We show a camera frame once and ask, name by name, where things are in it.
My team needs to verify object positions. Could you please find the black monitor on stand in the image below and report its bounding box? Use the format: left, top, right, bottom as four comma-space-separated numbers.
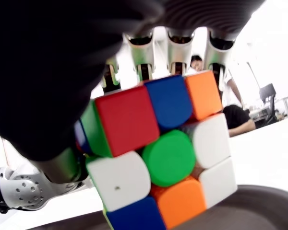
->
258, 83, 279, 126

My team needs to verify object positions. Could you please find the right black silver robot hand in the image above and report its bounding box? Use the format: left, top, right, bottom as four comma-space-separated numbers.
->
0, 0, 266, 184

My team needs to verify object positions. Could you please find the multicoloured Rubik's cube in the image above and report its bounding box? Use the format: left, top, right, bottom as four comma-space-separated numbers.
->
73, 70, 239, 230

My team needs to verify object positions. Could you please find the seated person in black shirt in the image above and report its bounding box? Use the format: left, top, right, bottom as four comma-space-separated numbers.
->
222, 104, 257, 138

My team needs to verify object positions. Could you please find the dark brown round plate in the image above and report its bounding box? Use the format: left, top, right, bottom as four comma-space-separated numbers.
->
26, 184, 288, 230

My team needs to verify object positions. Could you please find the person in white shirt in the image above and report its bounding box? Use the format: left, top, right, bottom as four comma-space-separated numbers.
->
190, 55, 244, 108

